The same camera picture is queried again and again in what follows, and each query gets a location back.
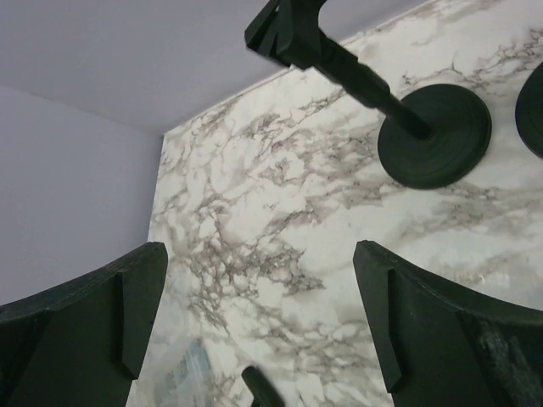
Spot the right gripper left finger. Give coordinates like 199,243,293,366
1,243,168,406

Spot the clear plastic screw box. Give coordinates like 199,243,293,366
142,335,213,407

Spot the black hammer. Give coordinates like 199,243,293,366
242,365,286,407

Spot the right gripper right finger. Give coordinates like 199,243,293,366
353,240,542,406

